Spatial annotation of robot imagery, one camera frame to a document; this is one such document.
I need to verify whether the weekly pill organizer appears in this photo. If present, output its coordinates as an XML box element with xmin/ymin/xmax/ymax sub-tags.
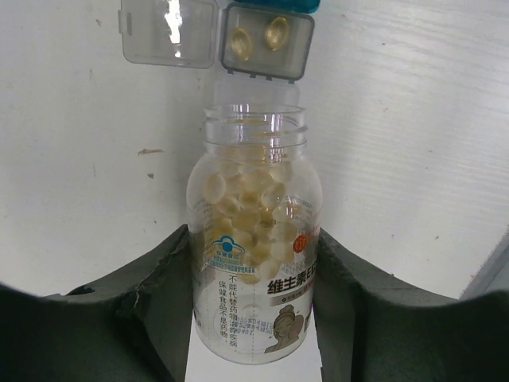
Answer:
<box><xmin>119</xmin><ymin>1</ymin><xmax>320</xmax><ymax>106</ymax></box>

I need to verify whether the right yellow softgel pill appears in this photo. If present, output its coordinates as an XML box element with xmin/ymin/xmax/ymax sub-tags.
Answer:
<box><xmin>264</xmin><ymin>16</ymin><xmax>289</xmax><ymax>51</ymax></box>

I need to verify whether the clear bottle gold cap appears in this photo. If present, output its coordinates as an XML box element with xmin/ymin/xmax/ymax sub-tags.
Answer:
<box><xmin>186</xmin><ymin>104</ymin><xmax>323</xmax><ymax>365</ymax></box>

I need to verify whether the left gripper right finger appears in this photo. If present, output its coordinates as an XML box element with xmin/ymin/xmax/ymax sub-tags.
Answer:
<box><xmin>313</xmin><ymin>232</ymin><xmax>508</xmax><ymax>381</ymax></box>

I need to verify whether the left yellow softgel pill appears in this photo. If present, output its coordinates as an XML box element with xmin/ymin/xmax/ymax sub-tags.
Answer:
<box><xmin>231</xmin><ymin>28</ymin><xmax>253</xmax><ymax>61</ymax></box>

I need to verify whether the yellow softgel pill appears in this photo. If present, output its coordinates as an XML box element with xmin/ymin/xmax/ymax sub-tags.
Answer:
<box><xmin>264</xmin><ymin>16</ymin><xmax>289</xmax><ymax>51</ymax></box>
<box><xmin>231</xmin><ymin>28</ymin><xmax>253</xmax><ymax>61</ymax></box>

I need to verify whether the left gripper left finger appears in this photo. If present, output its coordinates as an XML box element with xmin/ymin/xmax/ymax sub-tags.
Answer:
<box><xmin>1</xmin><ymin>226</ymin><xmax>192</xmax><ymax>381</ymax></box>

